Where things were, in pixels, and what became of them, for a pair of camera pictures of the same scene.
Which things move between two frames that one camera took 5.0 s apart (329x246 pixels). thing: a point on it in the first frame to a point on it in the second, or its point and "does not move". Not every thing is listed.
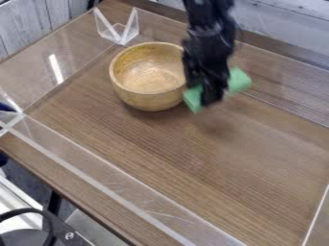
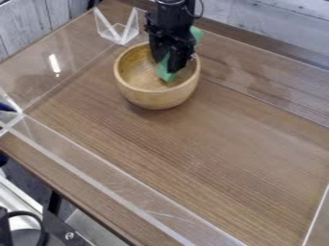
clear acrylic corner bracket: (117, 33) does not move
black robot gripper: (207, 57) to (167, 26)
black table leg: (53, 205) does not move
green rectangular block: (238, 83) to (162, 72)
